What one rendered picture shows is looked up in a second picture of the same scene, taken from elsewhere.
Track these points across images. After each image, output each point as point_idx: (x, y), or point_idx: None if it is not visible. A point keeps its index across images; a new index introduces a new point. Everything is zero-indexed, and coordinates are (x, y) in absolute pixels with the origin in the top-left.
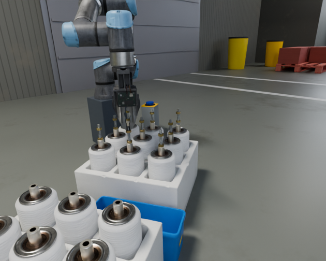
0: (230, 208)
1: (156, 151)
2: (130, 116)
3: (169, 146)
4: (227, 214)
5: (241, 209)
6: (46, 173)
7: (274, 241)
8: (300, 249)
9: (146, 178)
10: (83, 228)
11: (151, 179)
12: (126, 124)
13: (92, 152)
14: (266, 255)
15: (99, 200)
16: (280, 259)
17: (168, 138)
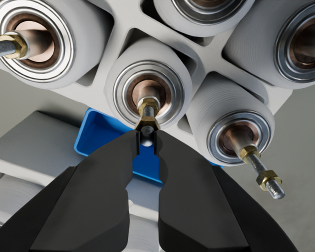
0: (304, 90)
1: (227, 125)
2: (163, 176)
3: (284, 86)
4: (291, 102)
5: None
6: None
7: (308, 151)
8: None
9: (179, 132)
10: None
11: (190, 138)
12: (135, 156)
13: (18, 79)
14: (285, 163)
15: (88, 117)
16: (293, 169)
17: (314, 53)
